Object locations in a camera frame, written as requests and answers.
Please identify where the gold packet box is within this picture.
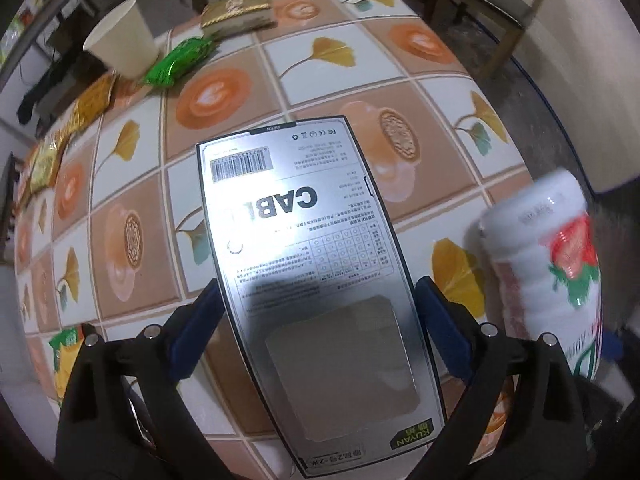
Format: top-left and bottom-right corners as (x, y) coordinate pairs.
(200, 0), (278, 40)

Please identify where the white mattress with blue edge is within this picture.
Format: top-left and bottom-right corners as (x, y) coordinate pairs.
(525, 0), (640, 193)

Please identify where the silver cable package box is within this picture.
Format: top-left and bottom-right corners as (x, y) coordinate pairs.
(195, 116), (448, 478)

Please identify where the green orange snack packet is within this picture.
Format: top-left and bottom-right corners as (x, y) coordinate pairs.
(49, 325), (88, 406)

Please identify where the white bottle with strawberry label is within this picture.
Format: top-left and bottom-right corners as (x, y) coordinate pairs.
(477, 167), (603, 381)

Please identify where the wooden chair with black seat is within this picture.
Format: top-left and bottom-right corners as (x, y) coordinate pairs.
(395, 0), (571, 83)

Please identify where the yellow green snack packet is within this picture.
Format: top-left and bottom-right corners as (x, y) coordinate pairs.
(27, 135), (66, 196)

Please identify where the cream paper cup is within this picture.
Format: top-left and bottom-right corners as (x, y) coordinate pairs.
(82, 0), (161, 81)

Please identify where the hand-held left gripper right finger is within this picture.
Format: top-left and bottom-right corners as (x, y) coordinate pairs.
(410, 276), (588, 480)

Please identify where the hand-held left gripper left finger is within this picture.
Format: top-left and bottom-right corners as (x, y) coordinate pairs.
(55, 278), (236, 480)

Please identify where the patterned tablecloth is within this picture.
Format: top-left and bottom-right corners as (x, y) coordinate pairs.
(12, 0), (531, 466)

